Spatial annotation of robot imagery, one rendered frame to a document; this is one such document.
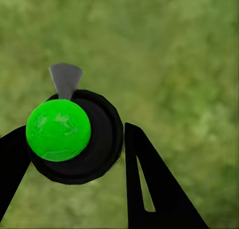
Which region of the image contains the pesticide atomizer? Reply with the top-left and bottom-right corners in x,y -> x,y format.
25,63 -> 125,185

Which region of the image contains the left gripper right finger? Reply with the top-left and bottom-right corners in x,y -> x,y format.
124,122 -> 208,229

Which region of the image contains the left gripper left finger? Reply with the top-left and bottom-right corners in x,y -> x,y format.
0,126 -> 31,221

